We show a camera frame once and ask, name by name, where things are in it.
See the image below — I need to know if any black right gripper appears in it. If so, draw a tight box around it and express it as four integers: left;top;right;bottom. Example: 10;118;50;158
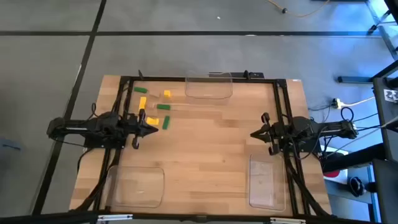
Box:
250;112;285;156

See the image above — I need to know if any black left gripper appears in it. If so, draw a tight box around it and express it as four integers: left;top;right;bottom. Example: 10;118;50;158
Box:
124;108;159;150

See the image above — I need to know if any red round object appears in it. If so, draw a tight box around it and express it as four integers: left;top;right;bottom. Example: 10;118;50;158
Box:
323;169;341;179

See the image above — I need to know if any black rig beam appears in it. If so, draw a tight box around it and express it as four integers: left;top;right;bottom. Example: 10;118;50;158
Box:
0;210;398;224

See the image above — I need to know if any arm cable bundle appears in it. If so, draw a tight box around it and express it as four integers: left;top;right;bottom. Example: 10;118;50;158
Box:
76;146;125;212
284;154;333;217

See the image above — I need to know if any yellow cable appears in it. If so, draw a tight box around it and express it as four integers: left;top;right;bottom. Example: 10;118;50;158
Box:
266;0;330;18

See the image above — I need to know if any clear plastic bin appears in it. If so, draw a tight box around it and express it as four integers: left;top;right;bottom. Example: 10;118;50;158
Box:
248;152;287;212
104;165;165;208
185;70;234;100

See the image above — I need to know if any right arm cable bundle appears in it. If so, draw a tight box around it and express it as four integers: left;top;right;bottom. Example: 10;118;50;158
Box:
284;154;333;217

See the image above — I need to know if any black side table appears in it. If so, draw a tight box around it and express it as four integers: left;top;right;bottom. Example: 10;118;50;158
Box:
372;60;398;224

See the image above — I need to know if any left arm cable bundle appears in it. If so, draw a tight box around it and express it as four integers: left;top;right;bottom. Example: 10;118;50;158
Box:
76;146;125;212

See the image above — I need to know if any silver bracket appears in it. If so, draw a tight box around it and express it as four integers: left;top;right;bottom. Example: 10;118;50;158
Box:
97;213;134;222
269;217;307;224

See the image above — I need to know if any grey desk leg frame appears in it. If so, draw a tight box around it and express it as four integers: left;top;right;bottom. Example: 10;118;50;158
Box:
366;0;398;62

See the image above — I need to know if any black metal table frame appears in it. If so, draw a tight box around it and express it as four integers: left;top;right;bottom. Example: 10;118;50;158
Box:
93;74;332;217

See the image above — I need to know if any small black floor object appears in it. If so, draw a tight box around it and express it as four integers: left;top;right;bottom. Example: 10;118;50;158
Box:
349;175;367;198

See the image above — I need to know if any blue desk foot bar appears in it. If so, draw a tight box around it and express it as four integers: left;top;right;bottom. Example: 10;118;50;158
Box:
337;75;374;84

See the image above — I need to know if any grey floor object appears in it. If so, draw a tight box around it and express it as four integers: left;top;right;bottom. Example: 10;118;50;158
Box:
0;138;22;151

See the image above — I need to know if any black white fiducial tag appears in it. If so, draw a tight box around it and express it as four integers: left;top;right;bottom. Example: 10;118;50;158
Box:
383;88;398;104

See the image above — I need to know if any white power cable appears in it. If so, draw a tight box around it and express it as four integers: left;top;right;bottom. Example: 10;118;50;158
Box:
341;96;376;107

